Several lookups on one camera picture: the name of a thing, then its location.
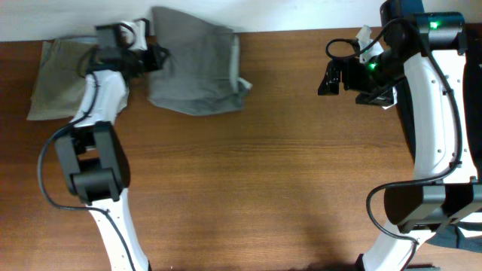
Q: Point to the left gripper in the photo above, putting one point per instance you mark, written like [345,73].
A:
[151,56]

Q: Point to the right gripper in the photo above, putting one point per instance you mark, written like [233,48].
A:
[347,76]

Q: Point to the grey shorts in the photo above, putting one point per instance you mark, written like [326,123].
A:
[200,76]

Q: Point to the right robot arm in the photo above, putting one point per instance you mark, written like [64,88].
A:
[417,62]

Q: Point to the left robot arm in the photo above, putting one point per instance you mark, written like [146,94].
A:
[94,164]

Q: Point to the white cloth garment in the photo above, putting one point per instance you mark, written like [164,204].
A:
[391,99]

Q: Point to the folded khaki shorts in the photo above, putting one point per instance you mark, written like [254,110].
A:
[59,87]

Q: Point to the black garment with white stripes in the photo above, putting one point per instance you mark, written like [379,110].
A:
[470,113]

